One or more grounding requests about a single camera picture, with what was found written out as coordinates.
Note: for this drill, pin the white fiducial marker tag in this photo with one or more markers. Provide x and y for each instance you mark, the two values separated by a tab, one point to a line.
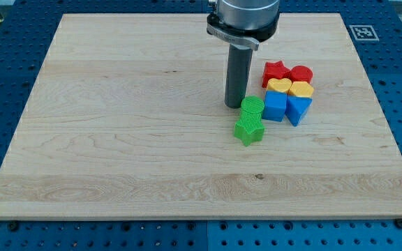
362	32

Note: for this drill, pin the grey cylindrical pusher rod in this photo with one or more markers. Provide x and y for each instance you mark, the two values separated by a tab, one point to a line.
239	63

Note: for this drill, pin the blue cube block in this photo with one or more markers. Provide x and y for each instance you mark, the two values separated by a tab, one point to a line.
275	106

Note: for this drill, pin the red cylinder block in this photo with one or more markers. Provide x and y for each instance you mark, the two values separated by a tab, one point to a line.
301	74

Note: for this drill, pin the green star block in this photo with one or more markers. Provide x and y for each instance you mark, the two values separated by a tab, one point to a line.
249	128

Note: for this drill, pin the yellow hexagon block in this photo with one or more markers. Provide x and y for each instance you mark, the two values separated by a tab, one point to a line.
301	89

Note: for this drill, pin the light wooden board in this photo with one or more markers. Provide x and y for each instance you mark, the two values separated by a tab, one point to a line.
127	121

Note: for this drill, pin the blue triangle block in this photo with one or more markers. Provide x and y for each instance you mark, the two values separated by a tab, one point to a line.
297	108

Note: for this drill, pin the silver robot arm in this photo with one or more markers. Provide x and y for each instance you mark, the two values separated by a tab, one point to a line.
244	24

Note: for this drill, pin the yellow heart block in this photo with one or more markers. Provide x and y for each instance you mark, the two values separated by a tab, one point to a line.
279	85

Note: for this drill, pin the green cylinder block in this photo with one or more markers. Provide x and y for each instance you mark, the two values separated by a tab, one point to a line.
252	105

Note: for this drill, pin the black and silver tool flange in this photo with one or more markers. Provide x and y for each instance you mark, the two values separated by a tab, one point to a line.
247	38

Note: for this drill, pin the red star block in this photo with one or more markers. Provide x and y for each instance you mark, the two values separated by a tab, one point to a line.
275	70

